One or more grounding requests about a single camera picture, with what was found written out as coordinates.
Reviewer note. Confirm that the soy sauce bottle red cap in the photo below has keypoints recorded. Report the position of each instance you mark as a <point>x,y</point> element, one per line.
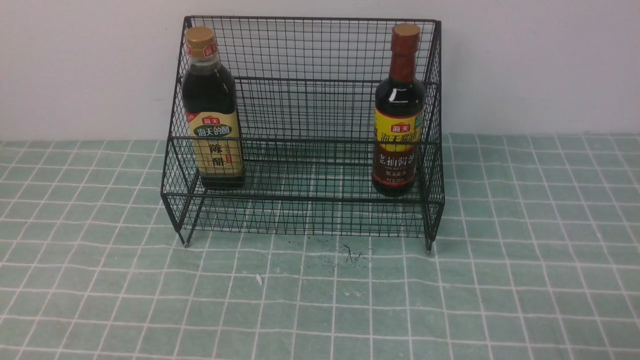
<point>399,109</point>

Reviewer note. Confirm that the vinegar bottle gold cap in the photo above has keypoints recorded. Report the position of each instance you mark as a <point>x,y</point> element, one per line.
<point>210,99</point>

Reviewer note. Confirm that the green checked tablecloth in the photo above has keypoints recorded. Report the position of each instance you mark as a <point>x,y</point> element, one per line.
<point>537,258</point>

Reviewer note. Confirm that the black wire mesh rack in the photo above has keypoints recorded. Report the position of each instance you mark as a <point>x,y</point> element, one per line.
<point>305,96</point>

